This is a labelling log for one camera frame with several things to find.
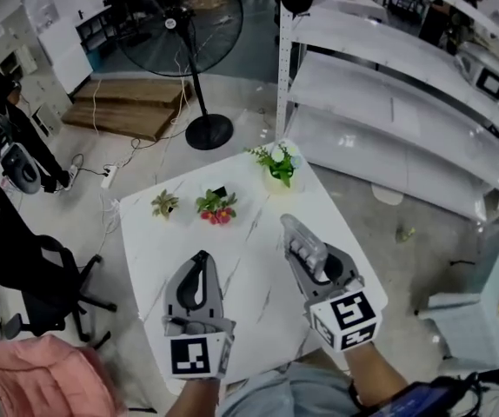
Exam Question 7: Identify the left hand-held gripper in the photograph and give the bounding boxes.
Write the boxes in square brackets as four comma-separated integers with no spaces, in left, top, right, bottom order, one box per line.
[161,250,237,381]

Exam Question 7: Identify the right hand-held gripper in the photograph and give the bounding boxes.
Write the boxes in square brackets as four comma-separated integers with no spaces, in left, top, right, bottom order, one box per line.
[283,242,383,354]

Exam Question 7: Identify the person's left forearm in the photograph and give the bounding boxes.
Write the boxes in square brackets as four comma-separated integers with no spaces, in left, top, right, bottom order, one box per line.
[167,375,225,417]

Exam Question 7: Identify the person's right forearm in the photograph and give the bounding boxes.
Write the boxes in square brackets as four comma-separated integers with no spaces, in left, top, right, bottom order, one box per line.
[343,341,409,407]

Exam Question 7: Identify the white marble table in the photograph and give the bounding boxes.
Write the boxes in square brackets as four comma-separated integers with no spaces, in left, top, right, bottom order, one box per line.
[118,139,389,397]

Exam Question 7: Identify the red flower potted plant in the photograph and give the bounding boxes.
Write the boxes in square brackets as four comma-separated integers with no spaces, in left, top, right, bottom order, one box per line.
[194,184,239,228]

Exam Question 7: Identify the small succulent potted plant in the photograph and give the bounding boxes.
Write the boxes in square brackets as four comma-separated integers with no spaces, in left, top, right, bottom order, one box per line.
[150,189,181,224]

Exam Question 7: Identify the white flower plant in pot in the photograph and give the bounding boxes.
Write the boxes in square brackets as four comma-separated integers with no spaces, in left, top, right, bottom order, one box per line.
[243,142,306,195]

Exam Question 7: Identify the person's grey clothing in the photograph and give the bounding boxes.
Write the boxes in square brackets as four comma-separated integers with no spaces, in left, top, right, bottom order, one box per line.
[219,361,362,417]

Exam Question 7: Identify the white power strip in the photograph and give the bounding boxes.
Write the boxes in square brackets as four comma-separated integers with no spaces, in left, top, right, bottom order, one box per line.
[100,165,120,190]

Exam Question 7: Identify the pale blue stool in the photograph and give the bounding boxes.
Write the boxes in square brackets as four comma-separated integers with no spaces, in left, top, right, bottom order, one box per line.
[417,292,499,375]

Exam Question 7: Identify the black office chair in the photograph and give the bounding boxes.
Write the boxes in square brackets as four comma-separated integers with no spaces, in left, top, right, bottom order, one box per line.
[0,183,118,350]

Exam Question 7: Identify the pink padded jacket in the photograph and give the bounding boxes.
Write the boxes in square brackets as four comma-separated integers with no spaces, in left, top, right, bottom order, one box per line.
[0,334,123,417]

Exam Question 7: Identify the white metal shelving rack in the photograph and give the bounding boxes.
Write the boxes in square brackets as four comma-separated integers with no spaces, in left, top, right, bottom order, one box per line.
[274,0,499,226]

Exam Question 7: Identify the black standing fan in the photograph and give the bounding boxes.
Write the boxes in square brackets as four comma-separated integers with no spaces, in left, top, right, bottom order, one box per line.
[113,0,245,151]

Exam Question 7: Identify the wooden pallet platform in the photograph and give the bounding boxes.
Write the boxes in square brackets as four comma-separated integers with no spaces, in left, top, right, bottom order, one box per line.
[60,77,195,142]

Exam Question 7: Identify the white grey padded device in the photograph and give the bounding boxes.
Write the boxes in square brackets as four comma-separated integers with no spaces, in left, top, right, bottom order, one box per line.
[0,142,43,195]

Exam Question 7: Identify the white microwave oven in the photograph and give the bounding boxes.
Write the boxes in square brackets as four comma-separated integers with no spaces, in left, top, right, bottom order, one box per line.
[457,52,499,103]

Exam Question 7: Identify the white storage cabinet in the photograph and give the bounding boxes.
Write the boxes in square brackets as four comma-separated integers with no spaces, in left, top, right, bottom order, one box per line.
[36,4,114,97]

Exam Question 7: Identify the white cable on floor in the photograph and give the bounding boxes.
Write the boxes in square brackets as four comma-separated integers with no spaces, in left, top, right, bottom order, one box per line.
[79,189,123,273]

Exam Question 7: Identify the black device with cables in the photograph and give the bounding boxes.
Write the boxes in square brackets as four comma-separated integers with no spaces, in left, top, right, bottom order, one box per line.
[351,374,494,417]

